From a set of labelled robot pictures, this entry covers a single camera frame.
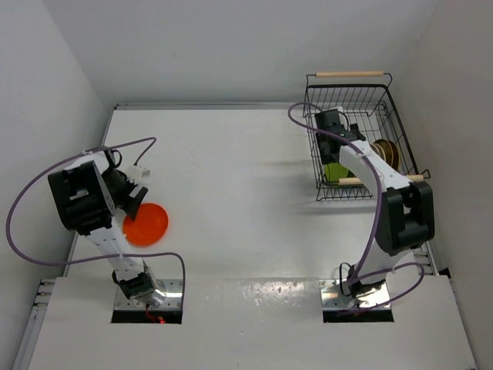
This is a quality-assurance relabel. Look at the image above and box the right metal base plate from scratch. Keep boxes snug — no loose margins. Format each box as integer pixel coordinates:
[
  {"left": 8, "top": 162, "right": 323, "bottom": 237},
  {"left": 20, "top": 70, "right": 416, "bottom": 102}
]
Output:
[{"left": 319, "top": 278, "right": 390, "bottom": 311}]

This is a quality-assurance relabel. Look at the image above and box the orange plate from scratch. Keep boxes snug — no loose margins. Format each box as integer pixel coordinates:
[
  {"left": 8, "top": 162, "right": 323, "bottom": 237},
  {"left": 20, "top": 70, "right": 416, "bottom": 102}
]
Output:
[{"left": 122, "top": 203, "right": 169, "bottom": 247}]

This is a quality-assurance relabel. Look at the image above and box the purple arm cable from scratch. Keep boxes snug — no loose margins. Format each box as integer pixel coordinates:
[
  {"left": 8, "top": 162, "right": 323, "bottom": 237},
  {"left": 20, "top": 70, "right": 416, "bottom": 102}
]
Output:
[
  {"left": 287, "top": 101, "right": 425, "bottom": 311},
  {"left": 5, "top": 136, "right": 186, "bottom": 309}
]

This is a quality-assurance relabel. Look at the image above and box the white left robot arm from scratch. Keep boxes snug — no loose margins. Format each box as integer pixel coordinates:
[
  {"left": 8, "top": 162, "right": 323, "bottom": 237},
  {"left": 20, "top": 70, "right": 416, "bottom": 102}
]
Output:
[{"left": 48, "top": 149, "right": 166, "bottom": 308}]

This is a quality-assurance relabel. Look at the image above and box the black wire dish rack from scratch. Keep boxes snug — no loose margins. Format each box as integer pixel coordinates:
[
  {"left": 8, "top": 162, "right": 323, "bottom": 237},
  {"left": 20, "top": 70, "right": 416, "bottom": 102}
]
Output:
[{"left": 304, "top": 74, "right": 431, "bottom": 200}]

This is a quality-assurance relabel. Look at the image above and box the yellow patterned plate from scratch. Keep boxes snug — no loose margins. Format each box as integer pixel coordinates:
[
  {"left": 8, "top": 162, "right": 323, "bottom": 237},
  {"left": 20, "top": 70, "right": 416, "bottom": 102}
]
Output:
[{"left": 379, "top": 140, "right": 401, "bottom": 171}]

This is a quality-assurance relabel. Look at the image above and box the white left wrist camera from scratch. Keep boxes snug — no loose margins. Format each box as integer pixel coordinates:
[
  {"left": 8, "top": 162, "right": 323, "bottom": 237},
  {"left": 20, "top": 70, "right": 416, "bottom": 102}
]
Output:
[{"left": 126, "top": 165, "right": 150, "bottom": 183}]

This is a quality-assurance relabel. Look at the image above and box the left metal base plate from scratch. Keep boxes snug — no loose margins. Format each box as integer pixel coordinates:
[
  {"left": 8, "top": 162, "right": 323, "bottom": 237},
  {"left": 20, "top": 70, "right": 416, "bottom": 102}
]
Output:
[{"left": 113, "top": 279, "right": 183, "bottom": 311}]

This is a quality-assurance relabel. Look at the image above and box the green plate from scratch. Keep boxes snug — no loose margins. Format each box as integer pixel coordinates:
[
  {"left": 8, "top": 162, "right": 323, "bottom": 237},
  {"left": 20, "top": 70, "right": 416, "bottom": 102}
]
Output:
[{"left": 323, "top": 163, "right": 362, "bottom": 187}]

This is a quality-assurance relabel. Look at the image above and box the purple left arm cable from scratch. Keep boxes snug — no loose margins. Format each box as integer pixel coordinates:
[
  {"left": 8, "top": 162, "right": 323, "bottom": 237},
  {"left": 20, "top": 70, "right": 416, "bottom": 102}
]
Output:
[{"left": 5, "top": 136, "right": 186, "bottom": 309}]

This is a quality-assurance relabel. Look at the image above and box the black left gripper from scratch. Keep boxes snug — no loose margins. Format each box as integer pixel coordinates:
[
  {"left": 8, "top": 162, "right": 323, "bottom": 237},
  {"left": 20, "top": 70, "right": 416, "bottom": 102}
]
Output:
[{"left": 102, "top": 168, "right": 146, "bottom": 220}]

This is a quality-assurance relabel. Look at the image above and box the cream plate with black patch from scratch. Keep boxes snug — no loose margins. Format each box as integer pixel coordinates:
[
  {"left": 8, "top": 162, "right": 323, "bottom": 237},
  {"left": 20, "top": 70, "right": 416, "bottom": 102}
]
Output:
[{"left": 371, "top": 143, "right": 387, "bottom": 162}]

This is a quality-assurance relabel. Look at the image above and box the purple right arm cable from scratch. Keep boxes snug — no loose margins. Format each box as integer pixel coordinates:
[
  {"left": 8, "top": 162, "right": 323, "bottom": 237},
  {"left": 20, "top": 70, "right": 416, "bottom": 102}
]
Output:
[{"left": 287, "top": 101, "right": 425, "bottom": 311}]

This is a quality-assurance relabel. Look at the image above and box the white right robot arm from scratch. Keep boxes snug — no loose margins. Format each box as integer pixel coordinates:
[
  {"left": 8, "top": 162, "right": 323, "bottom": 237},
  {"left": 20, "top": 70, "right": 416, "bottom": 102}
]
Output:
[{"left": 314, "top": 109, "right": 435, "bottom": 297}]

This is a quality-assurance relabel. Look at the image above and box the metal base plate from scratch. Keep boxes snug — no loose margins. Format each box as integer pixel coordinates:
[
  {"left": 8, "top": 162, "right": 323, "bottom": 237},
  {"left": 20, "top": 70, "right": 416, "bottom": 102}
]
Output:
[
  {"left": 113, "top": 279, "right": 183, "bottom": 311},
  {"left": 319, "top": 278, "right": 390, "bottom": 311}
]

